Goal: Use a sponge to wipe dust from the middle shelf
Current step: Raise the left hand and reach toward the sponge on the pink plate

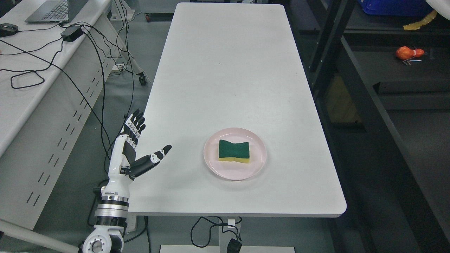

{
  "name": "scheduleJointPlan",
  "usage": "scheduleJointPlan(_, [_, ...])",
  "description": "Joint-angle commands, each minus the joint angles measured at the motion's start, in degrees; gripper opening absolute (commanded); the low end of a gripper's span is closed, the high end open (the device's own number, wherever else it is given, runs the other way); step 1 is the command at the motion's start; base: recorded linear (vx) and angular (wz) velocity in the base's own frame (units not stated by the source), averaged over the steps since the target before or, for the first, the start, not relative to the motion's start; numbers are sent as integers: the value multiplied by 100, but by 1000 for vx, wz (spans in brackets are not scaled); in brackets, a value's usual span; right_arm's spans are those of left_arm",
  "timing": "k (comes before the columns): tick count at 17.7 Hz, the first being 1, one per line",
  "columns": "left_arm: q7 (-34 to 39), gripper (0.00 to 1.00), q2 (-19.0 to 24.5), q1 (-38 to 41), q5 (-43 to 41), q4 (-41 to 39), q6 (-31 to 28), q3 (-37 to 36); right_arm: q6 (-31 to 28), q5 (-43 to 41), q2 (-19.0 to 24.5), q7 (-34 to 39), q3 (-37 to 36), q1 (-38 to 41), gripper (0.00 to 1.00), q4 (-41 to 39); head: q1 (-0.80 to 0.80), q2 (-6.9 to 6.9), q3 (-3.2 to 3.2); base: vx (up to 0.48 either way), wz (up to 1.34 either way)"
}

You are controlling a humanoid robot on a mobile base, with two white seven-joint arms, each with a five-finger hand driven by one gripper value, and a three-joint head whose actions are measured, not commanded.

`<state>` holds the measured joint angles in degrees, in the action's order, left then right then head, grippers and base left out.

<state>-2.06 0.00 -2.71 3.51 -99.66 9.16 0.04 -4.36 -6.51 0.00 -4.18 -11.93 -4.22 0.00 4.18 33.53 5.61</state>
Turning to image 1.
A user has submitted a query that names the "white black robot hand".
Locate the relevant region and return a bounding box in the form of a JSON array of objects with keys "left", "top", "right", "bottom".
[{"left": 102, "top": 109, "right": 172, "bottom": 202}]

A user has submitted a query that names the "green yellow sponge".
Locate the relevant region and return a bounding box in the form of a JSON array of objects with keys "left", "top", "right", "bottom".
[{"left": 218, "top": 139, "right": 250, "bottom": 163}]

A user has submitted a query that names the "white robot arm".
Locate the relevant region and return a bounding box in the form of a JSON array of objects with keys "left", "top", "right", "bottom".
[{"left": 80, "top": 186, "right": 130, "bottom": 253}]

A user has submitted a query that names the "dark metal shelf rack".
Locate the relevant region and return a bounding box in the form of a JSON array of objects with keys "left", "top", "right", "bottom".
[{"left": 286, "top": 0, "right": 449, "bottom": 253}]

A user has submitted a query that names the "pink round plate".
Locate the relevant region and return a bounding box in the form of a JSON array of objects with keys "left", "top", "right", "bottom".
[{"left": 204, "top": 128, "right": 268, "bottom": 181}]

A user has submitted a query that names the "white side desk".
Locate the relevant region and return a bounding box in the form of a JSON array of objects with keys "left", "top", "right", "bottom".
[{"left": 1, "top": 0, "right": 125, "bottom": 230}]

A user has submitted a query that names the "white work table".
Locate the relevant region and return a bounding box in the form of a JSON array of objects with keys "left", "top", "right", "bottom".
[{"left": 130, "top": 2, "right": 347, "bottom": 253}]

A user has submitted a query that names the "black power adapter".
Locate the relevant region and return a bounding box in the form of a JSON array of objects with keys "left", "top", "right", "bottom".
[{"left": 60, "top": 25, "right": 84, "bottom": 42}]

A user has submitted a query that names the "grey laptop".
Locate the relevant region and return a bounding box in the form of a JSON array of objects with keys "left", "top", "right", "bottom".
[{"left": 25, "top": 0, "right": 88, "bottom": 24}]

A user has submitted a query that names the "black computer mouse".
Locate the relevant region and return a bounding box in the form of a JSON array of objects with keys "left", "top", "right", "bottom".
[{"left": 0, "top": 24, "right": 18, "bottom": 38}]

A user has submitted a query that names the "orange toy object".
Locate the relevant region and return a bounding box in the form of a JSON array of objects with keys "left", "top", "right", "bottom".
[{"left": 395, "top": 46, "right": 425, "bottom": 60}]

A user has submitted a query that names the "blue plastic bin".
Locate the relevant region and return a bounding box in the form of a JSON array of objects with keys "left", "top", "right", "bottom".
[{"left": 357, "top": 0, "right": 433, "bottom": 17}]

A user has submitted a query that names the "black cable under table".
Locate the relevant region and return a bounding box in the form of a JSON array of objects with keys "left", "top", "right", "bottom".
[{"left": 190, "top": 216, "right": 243, "bottom": 253}]

